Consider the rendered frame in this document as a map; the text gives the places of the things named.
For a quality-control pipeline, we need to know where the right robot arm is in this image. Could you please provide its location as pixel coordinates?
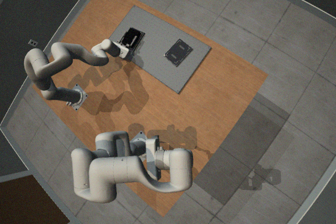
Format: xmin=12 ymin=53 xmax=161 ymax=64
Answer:
xmin=71 ymin=130 xmax=193 ymax=204

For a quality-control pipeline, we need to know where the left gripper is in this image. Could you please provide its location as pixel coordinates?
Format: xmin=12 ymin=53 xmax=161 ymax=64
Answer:
xmin=113 ymin=31 xmax=137 ymax=60

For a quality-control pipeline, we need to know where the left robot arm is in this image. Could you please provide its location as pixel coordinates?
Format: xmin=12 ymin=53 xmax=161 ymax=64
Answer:
xmin=24 ymin=39 xmax=120 ymax=106

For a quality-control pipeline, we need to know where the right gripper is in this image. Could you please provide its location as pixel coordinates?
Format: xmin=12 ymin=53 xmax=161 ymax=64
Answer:
xmin=146 ymin=135 xmax=161 ymax=181

